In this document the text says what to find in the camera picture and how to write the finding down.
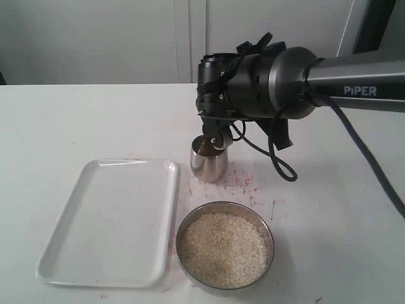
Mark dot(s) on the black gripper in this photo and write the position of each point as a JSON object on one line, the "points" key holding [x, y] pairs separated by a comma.
{"points": [[214, 72]]}

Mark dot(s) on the stainless steel cup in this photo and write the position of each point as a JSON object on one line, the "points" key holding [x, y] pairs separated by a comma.
{"points": [[207, 163]]}

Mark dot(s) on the steel bowl of rice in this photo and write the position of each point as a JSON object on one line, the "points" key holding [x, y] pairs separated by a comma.
{"points": [[224, 247]]}

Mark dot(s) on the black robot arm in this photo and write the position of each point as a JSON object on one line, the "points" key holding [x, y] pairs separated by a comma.
{"points": [[278, 84]]}

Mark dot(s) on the white cabinet behind table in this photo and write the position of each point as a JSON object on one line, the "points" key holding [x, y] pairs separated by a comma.
{"points": [[146, 42]]}

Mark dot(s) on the white rectangular plastic tray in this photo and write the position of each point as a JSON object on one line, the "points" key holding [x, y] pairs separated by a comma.
{"points": [[116, 229]]}

